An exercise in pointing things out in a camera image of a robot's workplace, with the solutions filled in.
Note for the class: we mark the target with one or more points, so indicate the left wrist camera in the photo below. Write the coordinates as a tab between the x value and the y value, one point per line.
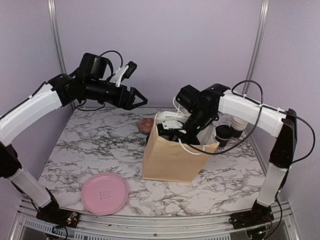
123	72

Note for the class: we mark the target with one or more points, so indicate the right aluminium frame post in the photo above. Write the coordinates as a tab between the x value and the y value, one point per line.
260	33

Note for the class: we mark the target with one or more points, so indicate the black coffee cup lid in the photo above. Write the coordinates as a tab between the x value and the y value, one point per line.
223	132

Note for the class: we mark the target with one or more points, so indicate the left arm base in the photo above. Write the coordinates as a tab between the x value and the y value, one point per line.
52	213

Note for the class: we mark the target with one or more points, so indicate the black paper coffee cup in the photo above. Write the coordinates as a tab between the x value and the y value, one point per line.
222	142

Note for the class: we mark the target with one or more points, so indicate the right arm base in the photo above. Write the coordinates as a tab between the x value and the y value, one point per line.
257	215

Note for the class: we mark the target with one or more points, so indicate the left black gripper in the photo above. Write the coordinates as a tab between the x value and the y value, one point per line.
127	103

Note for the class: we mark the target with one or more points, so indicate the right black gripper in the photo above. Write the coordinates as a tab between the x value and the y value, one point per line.
185	138

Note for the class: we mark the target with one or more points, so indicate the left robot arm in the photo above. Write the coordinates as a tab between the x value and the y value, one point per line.
94	79

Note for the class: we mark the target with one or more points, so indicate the pink plate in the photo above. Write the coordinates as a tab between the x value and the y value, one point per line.
104	193

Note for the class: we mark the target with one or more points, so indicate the stack of paper cups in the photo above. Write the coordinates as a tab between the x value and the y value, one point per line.
237	127

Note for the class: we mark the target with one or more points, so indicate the left aluminium frame post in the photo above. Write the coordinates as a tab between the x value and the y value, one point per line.
51	4

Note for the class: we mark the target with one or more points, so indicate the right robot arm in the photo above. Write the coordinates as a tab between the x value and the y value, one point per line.
204	107

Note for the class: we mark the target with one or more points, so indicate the aluminium frame post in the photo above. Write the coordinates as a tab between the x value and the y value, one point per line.
260	33
51	4

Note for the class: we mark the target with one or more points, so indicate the brown paper bag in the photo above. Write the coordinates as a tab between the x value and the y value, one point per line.
175	161

